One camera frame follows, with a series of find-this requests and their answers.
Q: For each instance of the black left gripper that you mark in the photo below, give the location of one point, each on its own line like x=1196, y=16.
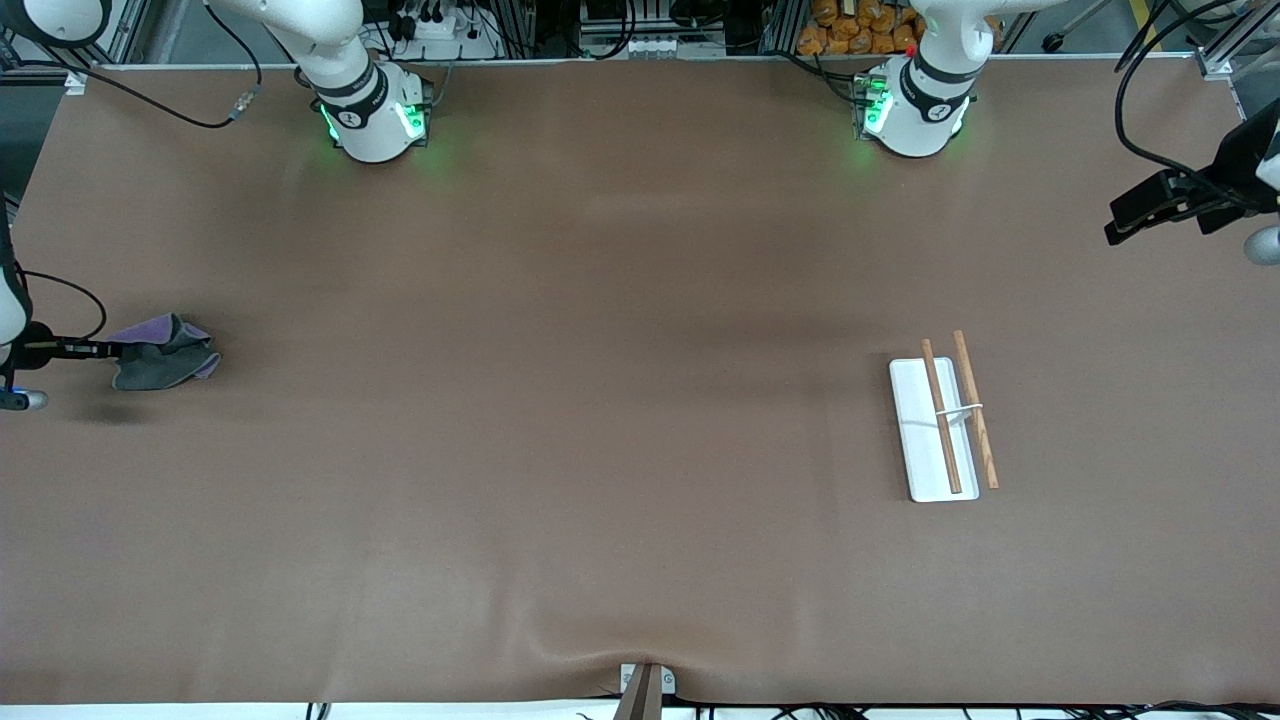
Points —
x=1236, y=165

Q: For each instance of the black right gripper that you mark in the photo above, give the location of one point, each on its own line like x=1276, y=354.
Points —
x=38, y=340

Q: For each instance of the purple and grey towel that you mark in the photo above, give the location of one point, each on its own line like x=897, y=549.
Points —
x=165, y=360

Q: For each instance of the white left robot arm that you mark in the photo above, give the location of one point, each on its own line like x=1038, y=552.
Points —
x=915, y=110

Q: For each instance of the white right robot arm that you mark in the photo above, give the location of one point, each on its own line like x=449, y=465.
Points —
x=370, y=110

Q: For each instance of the white rack with wooden bars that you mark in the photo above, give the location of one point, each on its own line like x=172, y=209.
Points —
x=925, y=430

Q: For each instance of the pile of orange objects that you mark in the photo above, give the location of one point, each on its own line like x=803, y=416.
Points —
x=860, y=25

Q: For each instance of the white power strip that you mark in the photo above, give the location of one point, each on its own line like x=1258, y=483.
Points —
x=445, y=35

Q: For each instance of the brown table mat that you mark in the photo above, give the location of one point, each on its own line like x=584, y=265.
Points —
x=600, y=450

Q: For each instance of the aluminium frame post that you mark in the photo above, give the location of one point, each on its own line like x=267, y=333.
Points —
x=100, y=50
x=1235, y=40

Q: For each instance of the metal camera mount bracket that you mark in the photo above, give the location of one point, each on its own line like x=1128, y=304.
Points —
x=645, y=690

